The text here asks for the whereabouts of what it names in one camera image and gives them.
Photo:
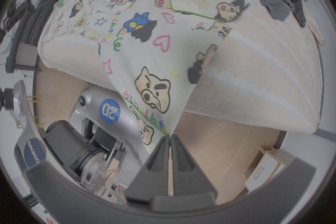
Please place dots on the white printed pyjama top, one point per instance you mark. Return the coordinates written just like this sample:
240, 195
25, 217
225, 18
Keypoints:
147, 34

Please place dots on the white wooden bedside table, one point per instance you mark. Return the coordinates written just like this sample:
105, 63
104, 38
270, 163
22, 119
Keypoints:
265, 170

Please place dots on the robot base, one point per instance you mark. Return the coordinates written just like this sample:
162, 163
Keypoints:
91, 102

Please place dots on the black garment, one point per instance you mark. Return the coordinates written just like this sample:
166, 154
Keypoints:
298, 2

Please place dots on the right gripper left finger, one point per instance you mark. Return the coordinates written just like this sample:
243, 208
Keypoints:
152, 178

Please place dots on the pale pink pillow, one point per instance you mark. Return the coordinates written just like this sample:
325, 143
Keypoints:
316, 31

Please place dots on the black padded furniture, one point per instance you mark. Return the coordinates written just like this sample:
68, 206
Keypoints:
34, 15

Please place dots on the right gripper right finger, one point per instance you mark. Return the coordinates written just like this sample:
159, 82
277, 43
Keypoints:
191, 178

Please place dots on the bed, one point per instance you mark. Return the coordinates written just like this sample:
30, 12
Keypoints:
262, 65

